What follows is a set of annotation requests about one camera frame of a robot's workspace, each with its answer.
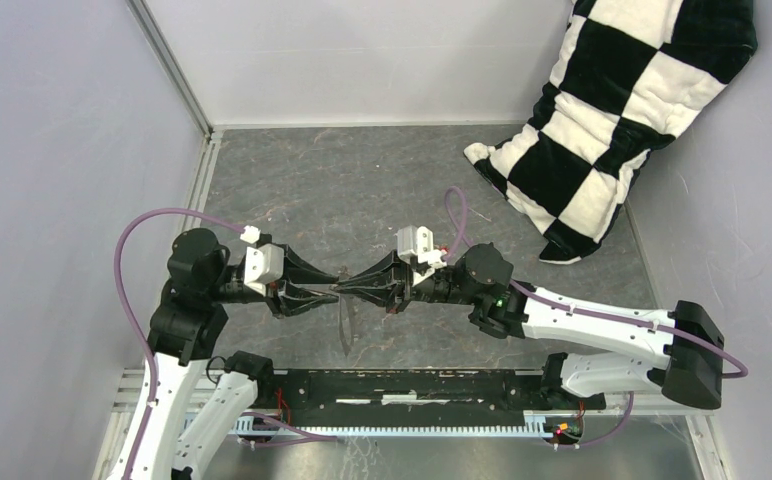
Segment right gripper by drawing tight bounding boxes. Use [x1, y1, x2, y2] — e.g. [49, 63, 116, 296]
[334, 249, 479, 315]

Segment large metal keyring plate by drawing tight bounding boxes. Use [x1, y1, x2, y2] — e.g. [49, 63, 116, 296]
[337, 294, 354, 357]

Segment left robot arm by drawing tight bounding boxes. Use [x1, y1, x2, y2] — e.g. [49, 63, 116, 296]
[109, 227, 338, 479]

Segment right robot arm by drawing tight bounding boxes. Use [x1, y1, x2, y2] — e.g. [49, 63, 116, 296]
[334, 243, 726, 410]

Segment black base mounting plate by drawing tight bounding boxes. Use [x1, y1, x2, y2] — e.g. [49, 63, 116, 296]
[252, 369, 607, 428]

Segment black and white checkered blanket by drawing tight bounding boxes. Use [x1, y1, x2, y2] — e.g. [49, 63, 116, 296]
[464, 0, 758, 265]

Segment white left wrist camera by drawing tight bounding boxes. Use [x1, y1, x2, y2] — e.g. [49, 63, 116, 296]
[242, 244, 284, 288]

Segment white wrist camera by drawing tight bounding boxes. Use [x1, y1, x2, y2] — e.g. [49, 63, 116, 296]
[242, 244, 284, 288]
[396, 225, 447, 269]

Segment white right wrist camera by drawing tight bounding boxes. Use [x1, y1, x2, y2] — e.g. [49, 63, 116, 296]
[396, 225, 447, 269]

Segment aluminium frame rail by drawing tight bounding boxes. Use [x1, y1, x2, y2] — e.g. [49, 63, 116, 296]
[112, 368, 714, 417]

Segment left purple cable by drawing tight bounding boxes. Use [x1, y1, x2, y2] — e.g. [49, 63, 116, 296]
[114, 208, 338, 480]

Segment purple cable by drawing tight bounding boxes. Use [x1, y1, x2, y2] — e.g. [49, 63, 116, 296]
[443, 186, 750, 452]
[114, 208, 338, 480]

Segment white slotted cable duct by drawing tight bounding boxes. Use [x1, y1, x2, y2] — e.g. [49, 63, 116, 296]
[229, 415, 553, 440]

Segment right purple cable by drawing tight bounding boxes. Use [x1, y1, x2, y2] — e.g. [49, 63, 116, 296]
[443, 186, 750, 452]

